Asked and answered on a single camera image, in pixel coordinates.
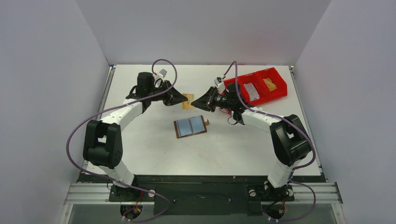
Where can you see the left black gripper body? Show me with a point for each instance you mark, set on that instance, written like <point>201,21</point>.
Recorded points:
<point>165,85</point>

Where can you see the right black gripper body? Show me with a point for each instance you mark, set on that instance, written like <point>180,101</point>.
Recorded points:
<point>212,101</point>

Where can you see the gold card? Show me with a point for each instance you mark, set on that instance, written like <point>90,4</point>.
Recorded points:
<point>186,105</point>
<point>270,84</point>

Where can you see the brown leather card holder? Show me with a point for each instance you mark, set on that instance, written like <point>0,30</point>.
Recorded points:
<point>190,126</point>

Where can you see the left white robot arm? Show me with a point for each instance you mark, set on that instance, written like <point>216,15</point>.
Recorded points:
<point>103,138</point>

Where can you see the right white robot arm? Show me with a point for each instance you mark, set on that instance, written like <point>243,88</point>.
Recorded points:
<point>289,138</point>

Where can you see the gold card in bin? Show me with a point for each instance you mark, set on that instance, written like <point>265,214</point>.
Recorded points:
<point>270,84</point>

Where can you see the red left bin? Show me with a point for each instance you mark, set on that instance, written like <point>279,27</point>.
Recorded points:
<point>230,83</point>

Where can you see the red bin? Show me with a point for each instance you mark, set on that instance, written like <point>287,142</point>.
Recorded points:
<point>258,84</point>
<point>282,89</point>
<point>230,83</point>

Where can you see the red right bin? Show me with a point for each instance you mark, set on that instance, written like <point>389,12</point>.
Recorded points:
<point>282,89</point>

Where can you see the red middle bin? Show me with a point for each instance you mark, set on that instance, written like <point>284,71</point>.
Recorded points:
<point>258,84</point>

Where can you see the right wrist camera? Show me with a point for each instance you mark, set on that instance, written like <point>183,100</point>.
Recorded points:
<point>219,85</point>

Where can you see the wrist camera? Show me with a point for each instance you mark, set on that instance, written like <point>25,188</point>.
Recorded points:
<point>162,73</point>
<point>219,85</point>

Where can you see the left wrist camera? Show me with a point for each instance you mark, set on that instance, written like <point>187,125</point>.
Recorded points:
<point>162,73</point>

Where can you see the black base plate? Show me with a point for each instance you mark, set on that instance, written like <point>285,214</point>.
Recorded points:
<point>197,195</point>

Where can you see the aluminium rail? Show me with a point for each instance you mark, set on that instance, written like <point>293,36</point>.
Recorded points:
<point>321,193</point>

